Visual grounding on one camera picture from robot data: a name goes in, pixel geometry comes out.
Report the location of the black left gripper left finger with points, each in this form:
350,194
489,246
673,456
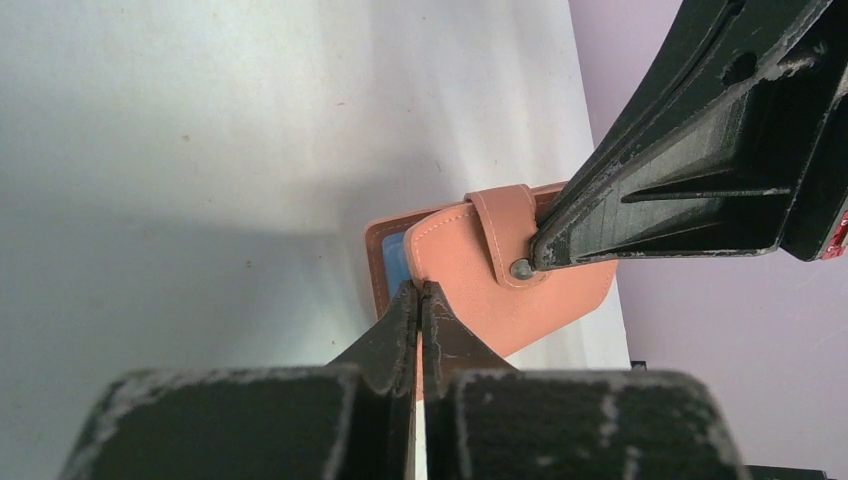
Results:
352,418

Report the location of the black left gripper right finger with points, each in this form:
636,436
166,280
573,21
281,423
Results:
486,419

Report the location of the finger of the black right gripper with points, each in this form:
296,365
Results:
733,145

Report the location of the pink leather card holder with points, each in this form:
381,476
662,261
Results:
561,318

